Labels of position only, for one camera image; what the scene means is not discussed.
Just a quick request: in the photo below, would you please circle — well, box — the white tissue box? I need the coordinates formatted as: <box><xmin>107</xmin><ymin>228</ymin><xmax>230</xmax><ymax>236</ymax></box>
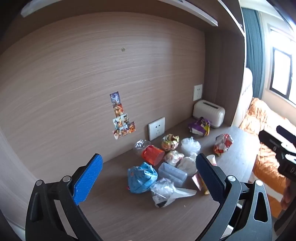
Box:
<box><xmin>193</xmin><ymin>100</ymin><xmax>225</xmax><ymax>128</ymax></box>

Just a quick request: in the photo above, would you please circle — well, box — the yellow green crumpled wrapper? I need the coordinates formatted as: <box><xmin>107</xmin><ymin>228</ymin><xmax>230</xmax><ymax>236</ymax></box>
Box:
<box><xmin>161</xmin><ymin>134</ymin><xmax>180</xmax><ymax>151</ymax></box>

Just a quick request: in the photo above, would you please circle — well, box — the red snack bag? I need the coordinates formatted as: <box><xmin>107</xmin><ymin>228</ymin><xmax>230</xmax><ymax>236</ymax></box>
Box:
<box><xmin>213</xmin><ymin>134</ymin><xmax>234</xmax><ymax>157</ymax></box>

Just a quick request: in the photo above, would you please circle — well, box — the blue plastic bag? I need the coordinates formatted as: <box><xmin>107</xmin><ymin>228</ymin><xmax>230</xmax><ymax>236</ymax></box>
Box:
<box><xmin>127</xmin><ymin>162</ymin><xmax>158</xmax><ymax>194</ymax></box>

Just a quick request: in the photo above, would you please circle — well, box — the dark framed window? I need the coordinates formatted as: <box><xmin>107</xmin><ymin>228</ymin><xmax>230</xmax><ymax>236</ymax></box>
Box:
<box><xmin>268</xmin><ymin>22</ymin><xmax>296</xmax><ymax>102</ymax></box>

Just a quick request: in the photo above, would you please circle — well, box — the pink white crumpled wrapper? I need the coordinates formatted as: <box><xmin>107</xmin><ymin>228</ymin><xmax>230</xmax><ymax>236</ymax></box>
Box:
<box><xmin>164</xmin><ymin>150</ymin><xmax>185</xmax><ymax>167</ymax></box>

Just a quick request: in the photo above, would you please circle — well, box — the white plastic bag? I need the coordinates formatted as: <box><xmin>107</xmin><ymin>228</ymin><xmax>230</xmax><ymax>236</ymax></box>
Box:
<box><xmin>177</xmin><ymin>156</ymin><xmax>198</xmax><ymax>176</ymax></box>

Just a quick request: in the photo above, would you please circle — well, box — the orange bed blanket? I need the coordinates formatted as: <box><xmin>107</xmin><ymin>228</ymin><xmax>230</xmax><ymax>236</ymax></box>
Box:
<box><xmin>239</xmin><ymin>97</ymin><xmax>296</xmax><ymax>218</ymax></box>

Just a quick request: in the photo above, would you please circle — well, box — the cluster of cartoon stickers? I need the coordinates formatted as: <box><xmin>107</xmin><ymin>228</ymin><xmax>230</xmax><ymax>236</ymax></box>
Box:
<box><xmin>110</xmin><ymin>91</ymin><xmax>136</xmax><ymax>140</ymax></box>

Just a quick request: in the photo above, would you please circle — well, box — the wooden side panel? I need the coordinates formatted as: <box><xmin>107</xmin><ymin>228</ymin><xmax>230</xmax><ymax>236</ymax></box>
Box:
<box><xmin>203</xmin><ymin>0</ymin><xmax>246</xmax><ymax>127</ymax></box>

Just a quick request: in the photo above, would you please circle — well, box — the cream padded headboard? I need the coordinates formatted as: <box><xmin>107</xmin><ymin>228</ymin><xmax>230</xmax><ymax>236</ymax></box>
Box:
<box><xmin>231</xmin><ymin>67</ymin><xmax>253</xmax><ymax>128</ymax></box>

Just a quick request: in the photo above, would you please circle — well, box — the small white wall socket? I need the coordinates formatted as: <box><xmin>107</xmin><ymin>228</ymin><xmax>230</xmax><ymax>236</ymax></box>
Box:
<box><xmin>193</xmin><ymin>84</ymin><xmax>203</xmax><ymax>102</ymax></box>

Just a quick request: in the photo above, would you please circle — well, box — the clear plastic box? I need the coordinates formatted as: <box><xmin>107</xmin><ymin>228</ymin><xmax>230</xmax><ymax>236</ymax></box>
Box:
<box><xmin>158</xmin><ymin>162</ymin><xmax>188</xmax><ymax>188</ymax></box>

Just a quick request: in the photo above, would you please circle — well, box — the clear plastic bag with cup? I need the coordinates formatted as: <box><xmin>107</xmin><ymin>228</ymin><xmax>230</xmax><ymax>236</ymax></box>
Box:
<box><xmin>180</xmin><ymin>137</ymin><xmax>201</xmax><ymax>156</ymax></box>

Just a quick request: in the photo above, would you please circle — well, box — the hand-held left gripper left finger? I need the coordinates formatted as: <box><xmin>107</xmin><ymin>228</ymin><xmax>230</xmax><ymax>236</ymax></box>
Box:
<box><xmin>25</xmin><ymin>153</ymin><xmax>103</xmax><ymax>241</ymax></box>

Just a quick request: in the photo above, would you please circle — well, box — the clear crumpled plastic container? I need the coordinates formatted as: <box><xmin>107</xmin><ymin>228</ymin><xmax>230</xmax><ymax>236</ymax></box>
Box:
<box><xmin>133</xmin><ymin>139</ymin><xmax>151</xmax><ymax>158</ymax></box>

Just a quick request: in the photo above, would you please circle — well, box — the teal curtain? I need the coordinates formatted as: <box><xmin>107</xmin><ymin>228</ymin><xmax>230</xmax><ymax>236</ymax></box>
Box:
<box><xmin>240</xmin><ymin>7</ymin><xmax>265</xmax><ymax>100</ymax></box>

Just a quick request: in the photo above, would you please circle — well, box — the clear bag with black scrap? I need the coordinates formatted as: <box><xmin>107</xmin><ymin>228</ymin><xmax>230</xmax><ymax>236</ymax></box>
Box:
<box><xmin>150</xmin><ymin>178</ymin><xmax>197</xmax><ymax>208</ymax></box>

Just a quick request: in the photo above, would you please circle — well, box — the white shelf board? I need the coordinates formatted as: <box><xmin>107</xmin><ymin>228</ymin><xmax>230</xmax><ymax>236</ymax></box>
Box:
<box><xmin>21</xmin><ymin>0</ymin><xmax>218</xmax><ymax>27</ymax></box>

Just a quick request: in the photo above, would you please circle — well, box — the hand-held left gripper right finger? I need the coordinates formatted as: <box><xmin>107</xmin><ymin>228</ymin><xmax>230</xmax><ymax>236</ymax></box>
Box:
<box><xmin>195</xmin><ymin>153</ymin><xmax>274</xmax><ymax>241</ymax></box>

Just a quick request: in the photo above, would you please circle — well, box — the purple snack bag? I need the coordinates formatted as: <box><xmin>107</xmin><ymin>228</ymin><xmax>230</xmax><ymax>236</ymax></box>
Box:
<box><xmin>188</xmin><ymin>116</ymin><xmax>211</xmax><ymax>136</ymax></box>

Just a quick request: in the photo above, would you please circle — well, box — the orange plastic container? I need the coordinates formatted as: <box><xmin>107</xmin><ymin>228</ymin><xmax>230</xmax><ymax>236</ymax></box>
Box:
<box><xmin>142</xmin><ymin>145</ymin><xmax>165</xmax><ymax>166</ymax></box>

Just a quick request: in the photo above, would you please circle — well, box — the large white wall socket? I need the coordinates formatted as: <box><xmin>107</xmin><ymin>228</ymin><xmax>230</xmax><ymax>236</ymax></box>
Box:
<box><xmin>148</xmin><ymin>117</ymin><xmax>166</xmax><ymax>141</ymax></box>

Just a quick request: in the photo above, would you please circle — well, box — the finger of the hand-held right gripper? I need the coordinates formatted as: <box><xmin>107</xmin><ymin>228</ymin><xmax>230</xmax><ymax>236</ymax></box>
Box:
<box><xmin>276</xmin><ymin>125</ymin><xmax>296</xmax><ymax>141</ymax></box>
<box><xmin>258</xmin><ymin>130</ymin><xmax>287</xmax><ymax>153</ymax></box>

